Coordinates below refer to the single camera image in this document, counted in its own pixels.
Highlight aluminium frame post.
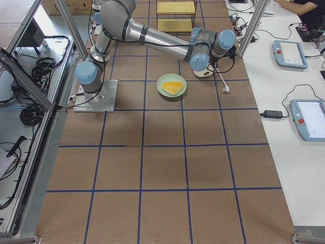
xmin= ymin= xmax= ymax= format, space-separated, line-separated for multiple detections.
xmin=238 ymin=0 xmax=268 ymax=58

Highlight far blue teach pendant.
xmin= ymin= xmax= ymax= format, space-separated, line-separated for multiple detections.
xmin=272 ymin=40 xmax=308 ymax=69

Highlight black monitor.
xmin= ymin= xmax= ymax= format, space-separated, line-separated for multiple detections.
xmin=18 ymin=18 xmax=45 ymax=54

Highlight cardboard box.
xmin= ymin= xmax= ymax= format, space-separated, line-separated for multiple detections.
xmin=42 ymin=0 xmax=92 ymax=16

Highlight blue teach pendant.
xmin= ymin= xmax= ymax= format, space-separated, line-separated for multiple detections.
xmin=290 ymin=100 xmax=324 ymax=142
xmin=272 ymin=40 xmax=308 ymax=69

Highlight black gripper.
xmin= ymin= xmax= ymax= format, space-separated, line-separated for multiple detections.
xmin=209 ymin=48 xmax=236 ymax=67

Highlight near blue teach pendant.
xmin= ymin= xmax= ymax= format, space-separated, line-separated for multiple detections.
xmin=290 ymin=100 xmax=324 ymax=142

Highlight person in black shirt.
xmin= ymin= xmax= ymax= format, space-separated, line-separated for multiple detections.
xmin=274 ymin=0 xmax=324 ymax=31

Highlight triangular bread on plate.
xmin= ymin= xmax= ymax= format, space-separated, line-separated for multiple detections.
xmin=162 ymin=81 xmax=184 ymax=95

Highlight black power adapter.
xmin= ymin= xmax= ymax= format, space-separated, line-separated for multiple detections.
xmin=260 ymin=110 xmax=283 ymax=119

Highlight white toaster power cord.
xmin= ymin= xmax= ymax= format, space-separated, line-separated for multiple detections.
xmin=213 ymin=68 xmax=231 ymax=94

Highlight white toaster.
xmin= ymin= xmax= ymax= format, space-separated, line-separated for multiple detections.
xmin=193 ymin=67 xmax=214 ymax=77

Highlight light green plate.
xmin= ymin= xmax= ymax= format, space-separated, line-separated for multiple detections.
xmin=156 ymin=74 xmax=187 ymax=98

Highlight coiled black cables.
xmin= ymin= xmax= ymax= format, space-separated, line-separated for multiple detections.
xmin=19 ymin=104 xmax=41 ymax=127

